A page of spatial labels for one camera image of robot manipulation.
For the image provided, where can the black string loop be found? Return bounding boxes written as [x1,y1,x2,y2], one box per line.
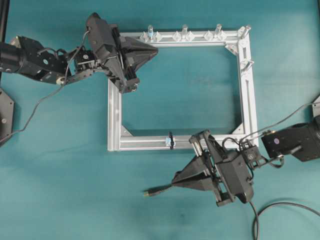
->
[167,131,176,151]

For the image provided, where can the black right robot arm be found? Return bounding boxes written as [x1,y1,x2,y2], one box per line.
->
[171,116,320,206]

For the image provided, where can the black vertical rail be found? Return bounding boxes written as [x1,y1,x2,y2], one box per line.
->
[0,0,10,42]

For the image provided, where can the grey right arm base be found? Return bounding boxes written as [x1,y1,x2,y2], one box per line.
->
[312,95,320,118]

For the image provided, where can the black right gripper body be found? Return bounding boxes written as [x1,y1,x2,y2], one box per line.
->
[189,130,254,207]

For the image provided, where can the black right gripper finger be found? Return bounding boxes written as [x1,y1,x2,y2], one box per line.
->
[171,170,216,192]
[182,150,213,175]

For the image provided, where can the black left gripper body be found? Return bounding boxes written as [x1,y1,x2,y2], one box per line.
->
[85,12,140,93]

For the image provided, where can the grey right arm cable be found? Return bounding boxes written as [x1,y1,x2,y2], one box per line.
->
[239,101,320,143]

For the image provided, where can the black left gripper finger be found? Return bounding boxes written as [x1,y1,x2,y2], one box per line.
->
[119,36,158,72]
[101,56,130,93]

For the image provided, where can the clear acrylic side peg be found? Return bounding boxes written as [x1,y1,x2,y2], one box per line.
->
[240,59,255,74]

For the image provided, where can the clear acrylic corner peg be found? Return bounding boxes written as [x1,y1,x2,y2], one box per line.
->
[237,24,252,40]

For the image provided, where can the aluminium extrusion frame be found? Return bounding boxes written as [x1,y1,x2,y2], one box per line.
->
[107,29,259,152]

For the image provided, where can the clear acrylic peg right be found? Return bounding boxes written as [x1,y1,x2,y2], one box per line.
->
[203,24,227,41]

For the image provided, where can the clear peg with blue tape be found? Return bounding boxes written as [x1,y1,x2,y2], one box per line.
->
[139,25,163,43]

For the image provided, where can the black USB cable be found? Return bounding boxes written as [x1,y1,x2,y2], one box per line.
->
[142,183,320,240]

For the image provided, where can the clear acrylic peg middle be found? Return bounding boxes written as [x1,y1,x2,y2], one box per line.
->
[172,24,195,42]

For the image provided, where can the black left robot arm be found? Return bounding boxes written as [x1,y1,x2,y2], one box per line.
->
[0,12,158,93]

